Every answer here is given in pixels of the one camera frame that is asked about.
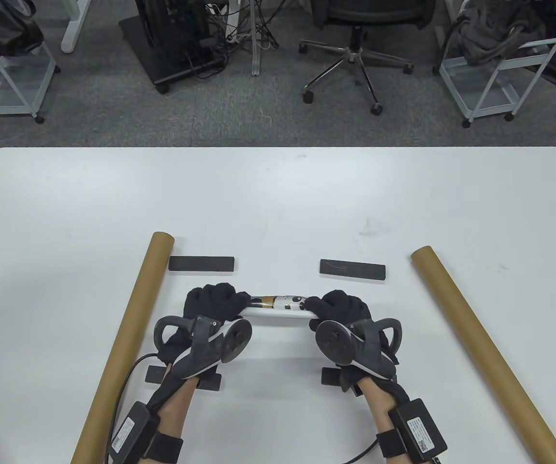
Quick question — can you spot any person's right forearm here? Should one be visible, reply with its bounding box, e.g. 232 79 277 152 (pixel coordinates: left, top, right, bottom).
363 377 402 464

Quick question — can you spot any person's right hand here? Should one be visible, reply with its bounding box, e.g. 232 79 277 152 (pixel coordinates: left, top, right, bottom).
305 290 412 412

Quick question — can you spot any black wrist sensor box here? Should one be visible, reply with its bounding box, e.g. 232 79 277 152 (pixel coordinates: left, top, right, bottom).
109 401 161 456
388 399 448 460

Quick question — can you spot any black office chair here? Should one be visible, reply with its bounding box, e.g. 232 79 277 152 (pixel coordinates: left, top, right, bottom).
299 0 436 116

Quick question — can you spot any grey and white hand controller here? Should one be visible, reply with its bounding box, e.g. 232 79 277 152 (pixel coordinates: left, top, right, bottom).
315 318 402 380
154 316 253 379

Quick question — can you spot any white desk leg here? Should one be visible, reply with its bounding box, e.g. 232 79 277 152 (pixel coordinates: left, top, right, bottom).
60 0 92 54

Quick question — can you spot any white upright post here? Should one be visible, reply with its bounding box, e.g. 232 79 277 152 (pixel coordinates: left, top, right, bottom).
251 0 263 77

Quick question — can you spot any colourful cartoon panel poster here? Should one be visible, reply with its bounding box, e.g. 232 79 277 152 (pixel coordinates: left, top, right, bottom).
241 293 320 321

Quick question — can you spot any black wheeled computer stand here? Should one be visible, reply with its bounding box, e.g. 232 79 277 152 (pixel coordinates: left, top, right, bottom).
118 0 228 94

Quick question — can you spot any black wrist strap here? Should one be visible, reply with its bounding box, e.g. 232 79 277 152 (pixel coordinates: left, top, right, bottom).
143 432 185 463
376 429 409 458

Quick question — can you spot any person's left hand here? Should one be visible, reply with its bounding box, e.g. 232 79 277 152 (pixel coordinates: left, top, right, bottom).
156 283 252 390

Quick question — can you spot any brown cardboard mailing tube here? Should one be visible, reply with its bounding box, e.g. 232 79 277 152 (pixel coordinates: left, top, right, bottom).
410 246 556 464
70 232 176 464

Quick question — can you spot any white power strip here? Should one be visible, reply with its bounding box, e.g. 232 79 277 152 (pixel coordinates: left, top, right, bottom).
225 10 249 44

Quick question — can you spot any black glove cable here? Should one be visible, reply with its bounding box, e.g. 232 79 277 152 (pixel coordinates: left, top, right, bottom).
341 442 381 464
108 353 162 464

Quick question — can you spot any black bar weight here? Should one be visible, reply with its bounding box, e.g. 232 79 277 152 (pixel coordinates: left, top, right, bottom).
320 259 387 281
169 256 235 274
321 367 352 387
146 365 223 391

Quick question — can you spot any person's left forearm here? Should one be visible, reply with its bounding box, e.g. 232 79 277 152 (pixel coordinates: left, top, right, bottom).
158 378 197 464

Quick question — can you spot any black bag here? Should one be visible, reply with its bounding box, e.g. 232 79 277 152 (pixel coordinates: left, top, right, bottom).
0 0 44 56

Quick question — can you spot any grey bag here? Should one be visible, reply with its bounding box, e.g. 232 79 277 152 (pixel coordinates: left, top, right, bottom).
457 0 549 66

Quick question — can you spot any white wheeled cart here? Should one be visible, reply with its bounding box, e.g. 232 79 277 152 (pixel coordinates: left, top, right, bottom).
0 0 61 126
439 0 556 127

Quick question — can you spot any bundle of black cables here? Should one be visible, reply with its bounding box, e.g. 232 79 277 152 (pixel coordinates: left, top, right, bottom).
205 0 288 51

